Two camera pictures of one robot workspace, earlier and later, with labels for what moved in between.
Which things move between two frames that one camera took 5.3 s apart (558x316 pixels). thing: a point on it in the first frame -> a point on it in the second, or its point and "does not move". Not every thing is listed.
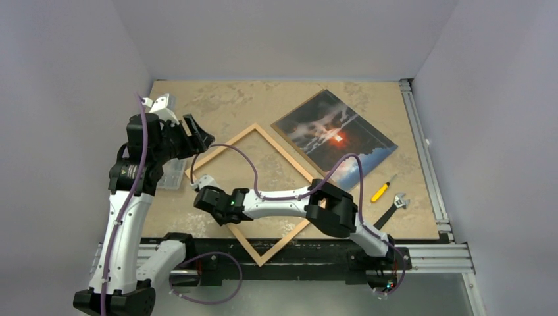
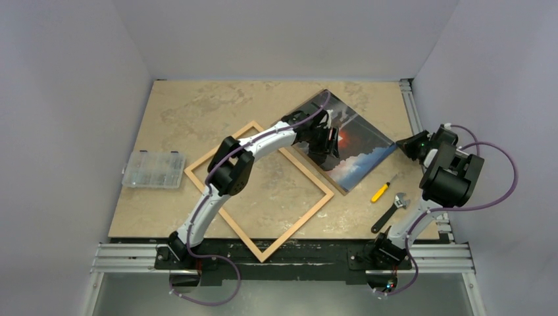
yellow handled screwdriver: x=379 y=193 does not move
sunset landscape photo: x=324 y=130 does not move
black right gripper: x=207 y=199 -> x=409 y=147
